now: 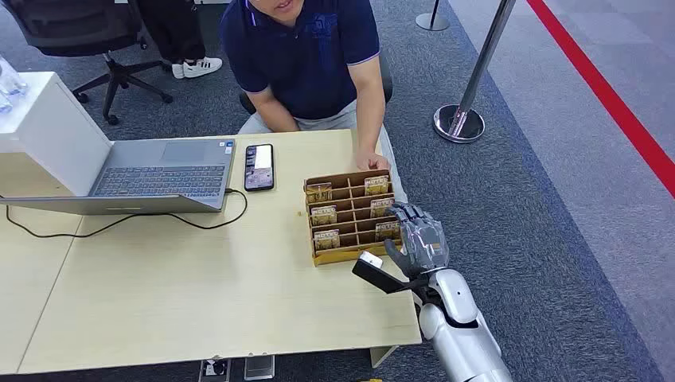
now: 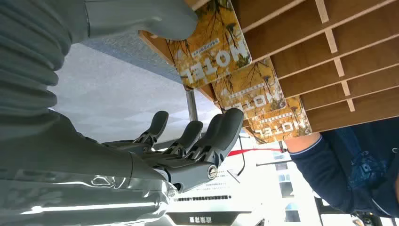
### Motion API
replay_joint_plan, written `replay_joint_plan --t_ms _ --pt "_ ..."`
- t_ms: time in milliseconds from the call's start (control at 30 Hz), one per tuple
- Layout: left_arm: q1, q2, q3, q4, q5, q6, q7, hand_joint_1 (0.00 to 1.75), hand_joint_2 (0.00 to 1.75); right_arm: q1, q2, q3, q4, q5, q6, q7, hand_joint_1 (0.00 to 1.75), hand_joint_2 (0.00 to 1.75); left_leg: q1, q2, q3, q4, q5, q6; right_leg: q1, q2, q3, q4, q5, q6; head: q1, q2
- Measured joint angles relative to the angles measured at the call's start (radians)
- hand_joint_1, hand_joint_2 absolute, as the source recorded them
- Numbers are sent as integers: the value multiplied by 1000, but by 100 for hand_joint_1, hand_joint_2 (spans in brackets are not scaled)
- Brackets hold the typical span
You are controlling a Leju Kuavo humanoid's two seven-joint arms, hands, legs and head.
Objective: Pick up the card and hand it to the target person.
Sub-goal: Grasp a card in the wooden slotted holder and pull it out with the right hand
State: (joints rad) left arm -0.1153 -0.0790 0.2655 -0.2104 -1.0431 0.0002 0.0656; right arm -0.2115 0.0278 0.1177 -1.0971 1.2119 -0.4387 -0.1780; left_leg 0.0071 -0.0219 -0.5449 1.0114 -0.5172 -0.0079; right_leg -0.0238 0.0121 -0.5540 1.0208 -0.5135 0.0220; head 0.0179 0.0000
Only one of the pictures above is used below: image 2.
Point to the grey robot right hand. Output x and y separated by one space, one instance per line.
78 174

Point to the person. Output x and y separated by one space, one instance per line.
343 174

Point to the wooden card holder box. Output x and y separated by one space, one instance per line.
358 46

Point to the black sign board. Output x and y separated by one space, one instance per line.
209 219

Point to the red floor tape line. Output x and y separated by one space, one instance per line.
255 151

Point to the chrome stanchion post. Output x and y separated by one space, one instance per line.
192 106

